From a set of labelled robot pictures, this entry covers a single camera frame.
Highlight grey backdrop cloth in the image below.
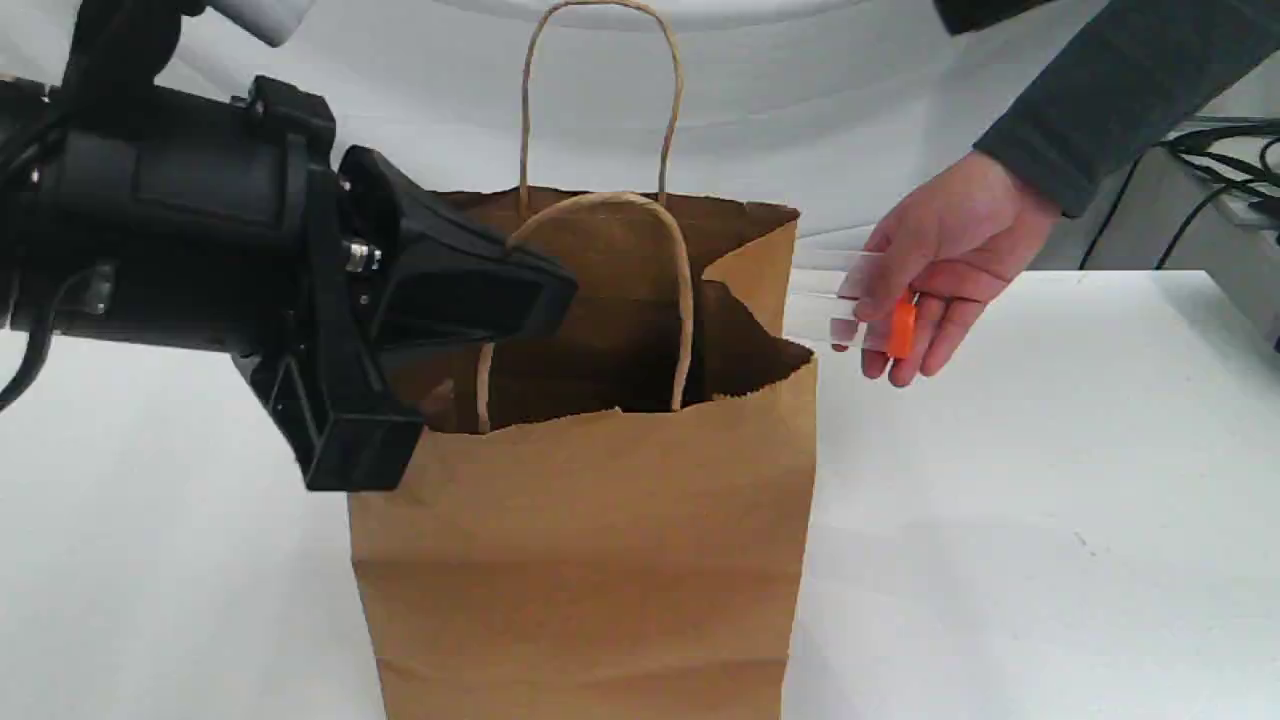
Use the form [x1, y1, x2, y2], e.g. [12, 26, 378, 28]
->
[0, 0, 1280, 272]

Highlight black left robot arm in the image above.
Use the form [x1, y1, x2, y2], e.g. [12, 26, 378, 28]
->
[3, 1, 579, 493]

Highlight person's bare hand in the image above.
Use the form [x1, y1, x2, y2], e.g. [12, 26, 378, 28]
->
[855, 151, 1061, 388]

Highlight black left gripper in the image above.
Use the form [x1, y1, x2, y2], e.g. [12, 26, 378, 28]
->
[29, 77, 579, 493]

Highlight brown paper bag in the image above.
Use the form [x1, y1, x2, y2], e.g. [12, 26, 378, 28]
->
[348, 50, 817, 719]

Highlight black cables at right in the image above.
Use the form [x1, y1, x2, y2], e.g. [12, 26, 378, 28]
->
[1080, 118, 1280, 270]

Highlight clear tube with orange cap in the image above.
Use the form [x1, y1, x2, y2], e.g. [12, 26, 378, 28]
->
[783, 249, 916, 359]

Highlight dark grey sleeved forearm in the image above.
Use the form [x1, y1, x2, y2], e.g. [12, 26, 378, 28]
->
[974, 1, 1279, 218]

